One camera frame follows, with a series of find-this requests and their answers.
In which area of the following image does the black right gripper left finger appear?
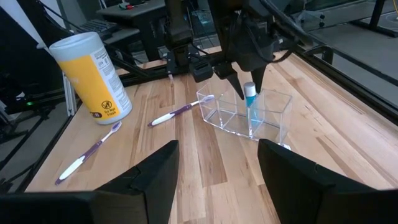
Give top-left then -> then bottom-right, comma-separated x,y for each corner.
93,139 -> 180,224

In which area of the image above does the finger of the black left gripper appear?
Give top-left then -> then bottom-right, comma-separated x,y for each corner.
213,61 -> 246,101
250,65 -> 268,95

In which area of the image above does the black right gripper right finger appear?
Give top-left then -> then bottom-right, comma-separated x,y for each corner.
257,138 -> 374,224

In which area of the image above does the teal toothpaste tube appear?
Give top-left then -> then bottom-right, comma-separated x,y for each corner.
243,81 -> 258,128

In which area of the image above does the clear acrylic organizer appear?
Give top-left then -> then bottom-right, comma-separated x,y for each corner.
195,81 -> 293,147

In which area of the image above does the grey desk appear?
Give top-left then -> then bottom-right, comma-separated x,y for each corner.
95,0 -> 167,62

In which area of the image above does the yellow wipes canister white lid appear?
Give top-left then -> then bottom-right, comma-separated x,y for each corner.
49,30 -> 134,126

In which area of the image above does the black stand foot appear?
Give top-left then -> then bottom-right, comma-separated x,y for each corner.
351,0 -> 398,38

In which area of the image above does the black keyboard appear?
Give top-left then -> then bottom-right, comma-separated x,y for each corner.
76,18 -> 121,40

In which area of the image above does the silver aluminium bracket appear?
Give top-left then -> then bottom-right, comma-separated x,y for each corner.
61,70 -> 78,118

